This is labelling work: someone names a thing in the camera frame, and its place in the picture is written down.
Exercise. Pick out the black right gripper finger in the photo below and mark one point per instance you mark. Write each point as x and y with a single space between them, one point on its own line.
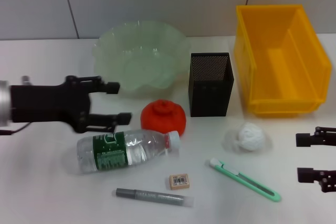
304 140
305 174

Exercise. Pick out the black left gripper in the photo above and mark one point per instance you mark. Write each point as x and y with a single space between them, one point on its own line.
47 103

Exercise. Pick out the red-orange orange fruit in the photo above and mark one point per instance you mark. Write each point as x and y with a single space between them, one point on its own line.
162 116

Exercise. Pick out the clear green-label water bottle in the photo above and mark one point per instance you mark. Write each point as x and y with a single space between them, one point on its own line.
110 153

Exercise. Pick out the white paper ball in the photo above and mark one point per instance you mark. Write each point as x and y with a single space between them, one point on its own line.
251 137

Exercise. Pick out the green utility knife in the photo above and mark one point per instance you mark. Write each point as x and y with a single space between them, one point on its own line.
244 180

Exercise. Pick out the beige eraser with barcode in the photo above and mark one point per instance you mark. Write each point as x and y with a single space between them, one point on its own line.
179 181

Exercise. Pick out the pale green glass fruit bowl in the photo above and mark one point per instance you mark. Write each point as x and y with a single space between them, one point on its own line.
141 61

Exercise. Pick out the black mesh pen holder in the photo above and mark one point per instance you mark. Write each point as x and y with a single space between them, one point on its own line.
210 98

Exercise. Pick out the grey marker pen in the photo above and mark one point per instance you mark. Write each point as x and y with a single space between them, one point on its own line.
155 197

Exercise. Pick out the yellow plastic bin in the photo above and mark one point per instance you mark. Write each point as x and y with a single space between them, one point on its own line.
278 58

